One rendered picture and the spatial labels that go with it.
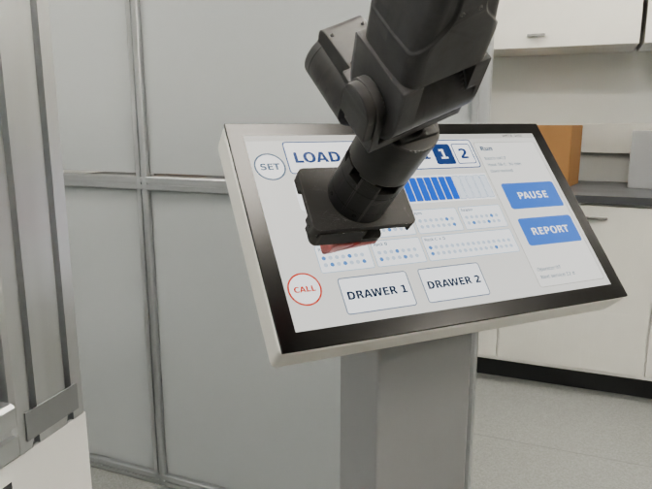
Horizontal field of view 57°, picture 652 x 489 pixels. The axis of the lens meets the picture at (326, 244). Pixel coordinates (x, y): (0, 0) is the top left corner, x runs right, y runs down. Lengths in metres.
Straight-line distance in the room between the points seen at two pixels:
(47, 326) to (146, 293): 1.46
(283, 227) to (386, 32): 0.38
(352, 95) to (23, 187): 0.26
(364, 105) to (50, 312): 0.31
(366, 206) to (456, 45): 0.19
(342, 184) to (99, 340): 1.76
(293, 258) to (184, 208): 1.19
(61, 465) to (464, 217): 0.56
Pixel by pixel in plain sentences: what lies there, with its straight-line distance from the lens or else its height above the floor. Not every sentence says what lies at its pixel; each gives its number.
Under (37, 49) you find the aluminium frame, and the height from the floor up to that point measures 1.25.
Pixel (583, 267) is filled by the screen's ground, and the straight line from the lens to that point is 0.92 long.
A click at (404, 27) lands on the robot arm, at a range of 0.36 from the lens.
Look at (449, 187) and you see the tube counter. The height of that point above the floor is 1.11.
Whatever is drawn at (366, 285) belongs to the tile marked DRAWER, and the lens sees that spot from 0.71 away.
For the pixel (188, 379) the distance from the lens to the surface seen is 2.02.
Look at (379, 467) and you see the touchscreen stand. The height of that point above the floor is 0.72.
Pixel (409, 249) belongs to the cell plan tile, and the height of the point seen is 1.04.
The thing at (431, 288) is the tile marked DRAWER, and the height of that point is 1.00.
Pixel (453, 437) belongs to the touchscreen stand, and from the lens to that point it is 0.96.
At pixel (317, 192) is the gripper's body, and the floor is 1.14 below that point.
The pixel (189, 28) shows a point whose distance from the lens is 1.84.
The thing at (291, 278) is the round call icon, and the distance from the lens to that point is 0.68.
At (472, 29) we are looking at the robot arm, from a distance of 0.37.
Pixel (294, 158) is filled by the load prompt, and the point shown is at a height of 1.15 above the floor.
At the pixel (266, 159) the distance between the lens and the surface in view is 0.76.
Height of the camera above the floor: 1.20
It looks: 11 degrees down
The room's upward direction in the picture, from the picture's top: straight up
